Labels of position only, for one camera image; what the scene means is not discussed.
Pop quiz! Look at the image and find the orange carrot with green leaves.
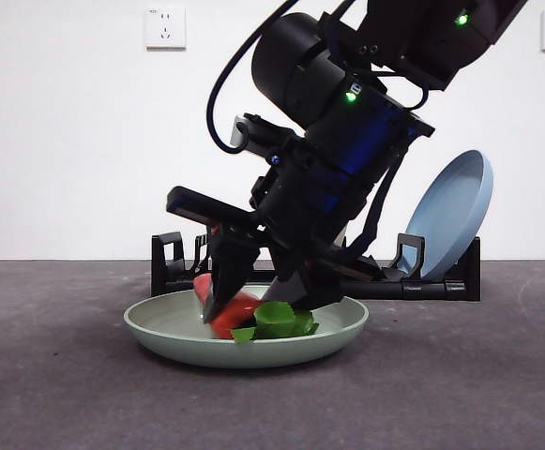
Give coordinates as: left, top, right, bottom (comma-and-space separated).
191, 273, 321, 344

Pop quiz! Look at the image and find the pale green plate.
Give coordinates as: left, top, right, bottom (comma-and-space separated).
123, 284, 371, 369

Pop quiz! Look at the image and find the blue plate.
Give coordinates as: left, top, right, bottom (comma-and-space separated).
403, 149, 494, 280

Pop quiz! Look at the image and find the black plate rack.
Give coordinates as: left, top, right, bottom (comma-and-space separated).
150, 231, 482, 303

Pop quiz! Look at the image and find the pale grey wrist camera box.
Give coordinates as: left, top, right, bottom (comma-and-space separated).
231, 113, 250, 147

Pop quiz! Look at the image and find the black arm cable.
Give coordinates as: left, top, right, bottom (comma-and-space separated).
204, 0, 301, 154

